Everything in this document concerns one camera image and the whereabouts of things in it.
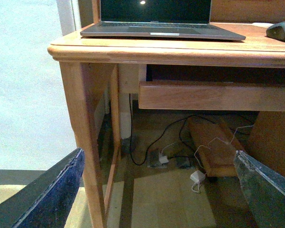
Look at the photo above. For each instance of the white power adapter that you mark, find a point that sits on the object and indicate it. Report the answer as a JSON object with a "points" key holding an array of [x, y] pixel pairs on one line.
{"points": [[197, 176]]}

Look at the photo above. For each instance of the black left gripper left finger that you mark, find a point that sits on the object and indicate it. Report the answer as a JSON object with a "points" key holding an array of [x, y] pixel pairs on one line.
{"points": [[47, 201]]}

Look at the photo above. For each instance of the small white flat object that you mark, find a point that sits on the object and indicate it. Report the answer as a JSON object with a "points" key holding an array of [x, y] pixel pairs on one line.
{"points": [[261, 24]]}

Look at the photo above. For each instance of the dark grey computer mouse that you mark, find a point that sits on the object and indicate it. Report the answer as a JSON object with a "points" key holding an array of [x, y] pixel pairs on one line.
{"points": [[277, 31]]}

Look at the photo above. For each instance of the wooden desk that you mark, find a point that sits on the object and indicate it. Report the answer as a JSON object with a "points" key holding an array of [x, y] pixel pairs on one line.
{"points": [[90, 65]]}

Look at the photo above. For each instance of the grey open laptop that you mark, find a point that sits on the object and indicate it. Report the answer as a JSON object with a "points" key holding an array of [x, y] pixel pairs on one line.
{"points": [[157, 19]]}

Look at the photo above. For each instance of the white plug in socket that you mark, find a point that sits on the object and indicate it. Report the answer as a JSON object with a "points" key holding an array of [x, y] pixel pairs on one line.
{"points": [[163, 159]]}

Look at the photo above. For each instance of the wooden pull-out keyboard tray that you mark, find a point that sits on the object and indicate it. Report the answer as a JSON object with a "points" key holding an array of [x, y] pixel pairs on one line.
{"points": [[178, 95]]}

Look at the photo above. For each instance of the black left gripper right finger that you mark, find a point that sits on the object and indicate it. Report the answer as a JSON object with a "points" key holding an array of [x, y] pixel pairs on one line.
{"points": [[264, 190]]}

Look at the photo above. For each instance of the wooden footrest board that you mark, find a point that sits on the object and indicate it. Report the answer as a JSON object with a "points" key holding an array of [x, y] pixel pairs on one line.
{"points": [[216, 146]]}

